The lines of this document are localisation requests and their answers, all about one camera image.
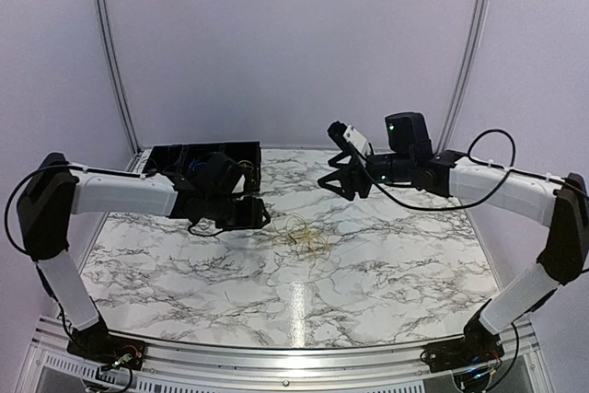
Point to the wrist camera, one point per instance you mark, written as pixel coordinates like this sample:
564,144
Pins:
346,135
237,184

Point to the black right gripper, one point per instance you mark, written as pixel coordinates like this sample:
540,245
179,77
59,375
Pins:
346,174

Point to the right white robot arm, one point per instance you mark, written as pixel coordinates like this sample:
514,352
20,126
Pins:
559,204

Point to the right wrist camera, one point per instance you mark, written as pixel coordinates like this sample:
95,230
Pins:
346,135

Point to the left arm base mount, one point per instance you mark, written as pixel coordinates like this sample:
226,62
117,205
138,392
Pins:
106,349

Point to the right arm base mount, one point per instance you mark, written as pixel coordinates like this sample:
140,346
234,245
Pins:
457,353

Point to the left aluminium corner post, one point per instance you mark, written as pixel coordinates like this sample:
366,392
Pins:
114,72

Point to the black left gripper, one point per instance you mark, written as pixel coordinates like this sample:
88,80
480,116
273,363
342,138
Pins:
251,217

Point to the right aluminium corner post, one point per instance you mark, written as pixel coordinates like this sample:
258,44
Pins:
475,30

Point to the black compartment tray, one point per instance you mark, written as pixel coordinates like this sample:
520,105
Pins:
186,159

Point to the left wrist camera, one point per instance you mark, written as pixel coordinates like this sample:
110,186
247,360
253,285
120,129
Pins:
237,184

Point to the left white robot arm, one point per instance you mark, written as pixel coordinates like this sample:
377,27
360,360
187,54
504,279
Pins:
47,197

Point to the aluminium corner post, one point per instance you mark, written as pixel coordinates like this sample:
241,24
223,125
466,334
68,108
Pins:
114,72
475,30

